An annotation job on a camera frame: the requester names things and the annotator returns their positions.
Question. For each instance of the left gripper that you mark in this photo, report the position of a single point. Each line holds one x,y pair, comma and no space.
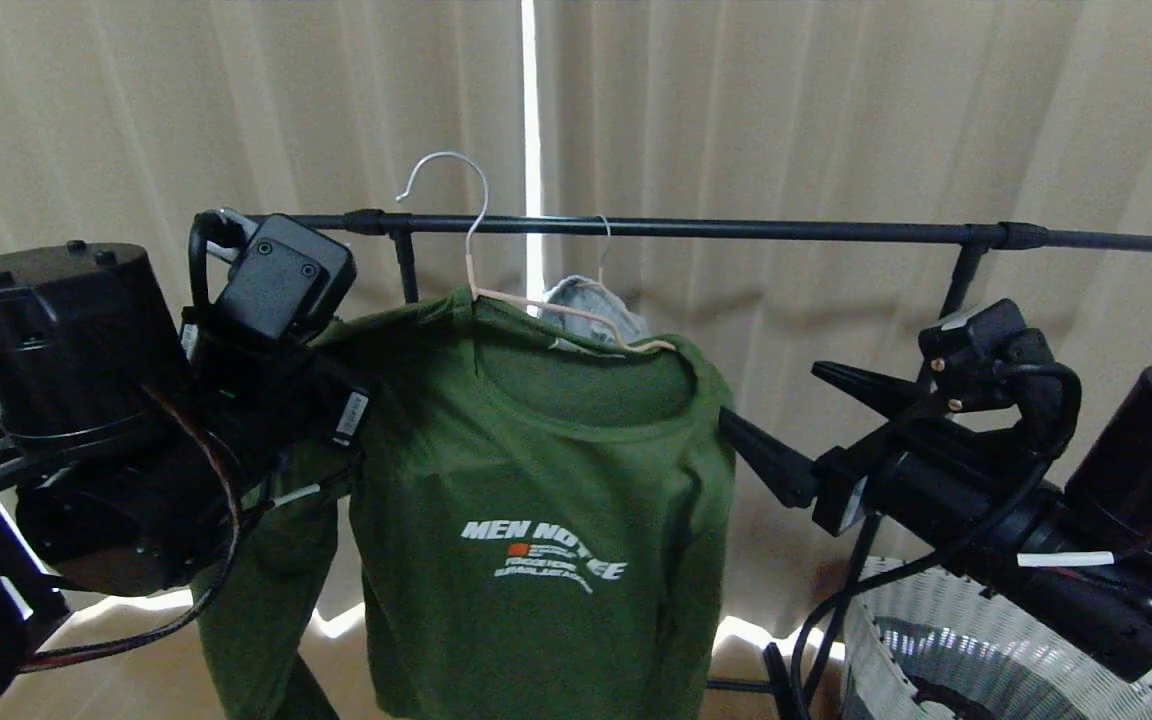
156,510

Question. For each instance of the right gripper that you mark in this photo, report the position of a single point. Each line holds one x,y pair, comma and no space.
1016,540

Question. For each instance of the pale grey shorts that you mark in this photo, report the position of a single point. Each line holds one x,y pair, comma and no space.
586,300

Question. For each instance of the pink clothes hanger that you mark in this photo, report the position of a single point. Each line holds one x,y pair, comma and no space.
604,250
476,230

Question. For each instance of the green garment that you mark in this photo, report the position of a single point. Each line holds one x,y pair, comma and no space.
536,450

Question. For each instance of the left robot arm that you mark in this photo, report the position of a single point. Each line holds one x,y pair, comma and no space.
56,330

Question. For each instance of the black clothes rack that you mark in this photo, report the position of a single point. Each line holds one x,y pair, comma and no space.
786,230

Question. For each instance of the white laundry basket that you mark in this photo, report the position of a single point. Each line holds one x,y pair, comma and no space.
996,620

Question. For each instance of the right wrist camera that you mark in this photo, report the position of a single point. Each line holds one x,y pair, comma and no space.
986,345

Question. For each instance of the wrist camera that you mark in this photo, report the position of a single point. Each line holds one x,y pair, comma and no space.
281,275
986,345

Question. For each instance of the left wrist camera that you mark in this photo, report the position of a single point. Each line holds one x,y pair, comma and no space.
281,275

